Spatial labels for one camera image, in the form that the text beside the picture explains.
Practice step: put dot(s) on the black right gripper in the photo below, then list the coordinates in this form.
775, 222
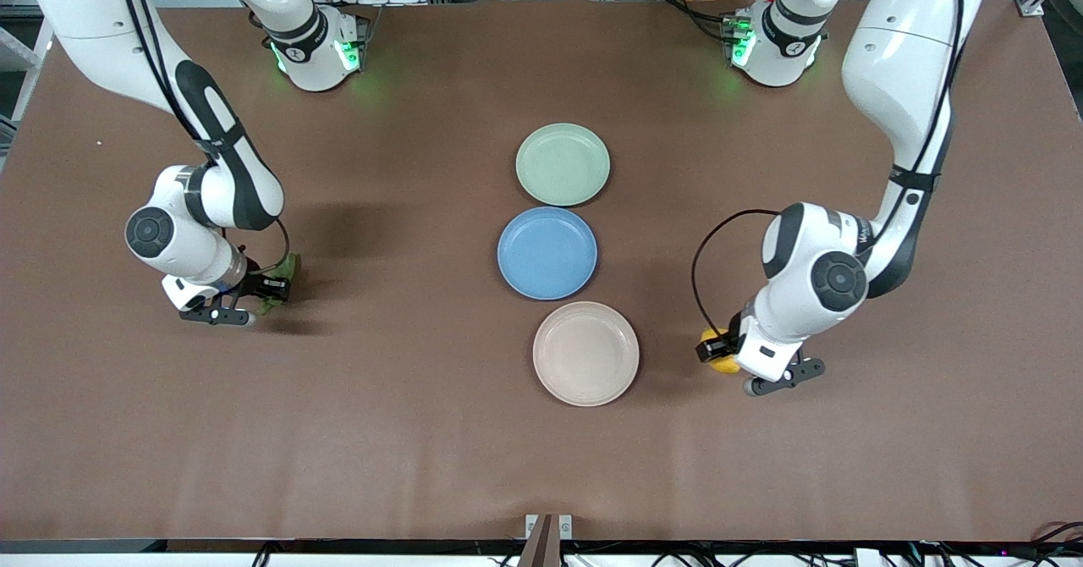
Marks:
261, 287

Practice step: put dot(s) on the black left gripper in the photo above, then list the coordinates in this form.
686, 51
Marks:
716, 346

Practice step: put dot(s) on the yellow lemon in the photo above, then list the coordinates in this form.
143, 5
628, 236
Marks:
723, 366

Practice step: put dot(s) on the green lettuce leaf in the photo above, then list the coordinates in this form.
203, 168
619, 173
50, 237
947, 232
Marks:
292, 266

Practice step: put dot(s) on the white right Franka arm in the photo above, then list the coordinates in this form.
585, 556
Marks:
85, 25

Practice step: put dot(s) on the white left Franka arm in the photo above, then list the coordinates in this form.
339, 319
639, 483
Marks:
897, 76

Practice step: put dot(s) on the beige pink round plate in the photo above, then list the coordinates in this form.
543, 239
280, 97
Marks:
585, 354

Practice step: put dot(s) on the blue round plate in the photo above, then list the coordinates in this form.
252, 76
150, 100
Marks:
547, 254

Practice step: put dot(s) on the light green round plate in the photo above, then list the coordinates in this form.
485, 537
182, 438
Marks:
563, 165

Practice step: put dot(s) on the white metal mounting bracket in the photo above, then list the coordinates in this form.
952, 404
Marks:
565, 527

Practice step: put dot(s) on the brown camera stand rod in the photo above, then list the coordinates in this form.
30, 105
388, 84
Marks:
541, 550

